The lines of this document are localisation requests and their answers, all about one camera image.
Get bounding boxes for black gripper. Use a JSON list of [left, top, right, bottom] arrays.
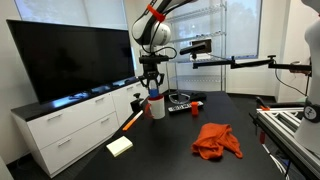
[[138, 63, 166, 96]]

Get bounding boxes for blue star block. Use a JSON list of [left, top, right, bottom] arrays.
[[148, 87, 159, 99]]

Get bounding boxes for white mug red inside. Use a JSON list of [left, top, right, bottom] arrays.
[[143, 94, 166, 120]]

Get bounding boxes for orange and white marker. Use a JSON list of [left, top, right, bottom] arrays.
[[122, 109, 144, 132]]

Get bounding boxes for flat black pouch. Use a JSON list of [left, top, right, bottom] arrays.
[[188, 92, 208, 102]]

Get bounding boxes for small orange block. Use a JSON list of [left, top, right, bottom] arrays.
[[190, 101, 200, 117]]

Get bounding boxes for white sticky note pad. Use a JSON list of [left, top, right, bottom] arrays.
[[105, 135, 134, 158]]

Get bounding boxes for large black television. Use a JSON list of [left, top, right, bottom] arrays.
[[6, 19, 136, 104]]

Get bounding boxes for orange cloth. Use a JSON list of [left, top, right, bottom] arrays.
[[190, 122, 244, 160]]

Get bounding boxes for white cabinet black top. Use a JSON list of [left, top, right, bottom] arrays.
[[10, 75, 154, 178]]

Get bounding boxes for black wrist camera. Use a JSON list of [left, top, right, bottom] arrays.
[[138, 55, 170, 65]]

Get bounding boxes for coiled clear cable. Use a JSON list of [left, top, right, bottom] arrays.
[[168, 92, 192, 105]]

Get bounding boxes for black knob clamp mount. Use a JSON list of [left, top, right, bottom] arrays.
[[129, 92, 145, 114]]

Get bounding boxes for black stereo camera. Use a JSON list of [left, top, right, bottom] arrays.
[[179, 38, 213, 61]]

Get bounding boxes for red strap near wrist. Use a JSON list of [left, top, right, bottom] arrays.
[[146, 3, 167, 23]]

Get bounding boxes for metal wire shelf rack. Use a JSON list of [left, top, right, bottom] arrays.
[[160, 0, 228, 96]]

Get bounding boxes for orange clamp on frame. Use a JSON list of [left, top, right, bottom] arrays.
[[255, 96, 271, 112]]

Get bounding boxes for black camera cable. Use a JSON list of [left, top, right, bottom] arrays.
[[274, 68, 311, 98]]

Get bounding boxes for aluminium frame rails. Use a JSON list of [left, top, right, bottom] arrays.
[[249, 106, 320, 179]]

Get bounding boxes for white cable under frame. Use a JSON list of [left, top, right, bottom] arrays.
[[261, 143, 288, 175]]

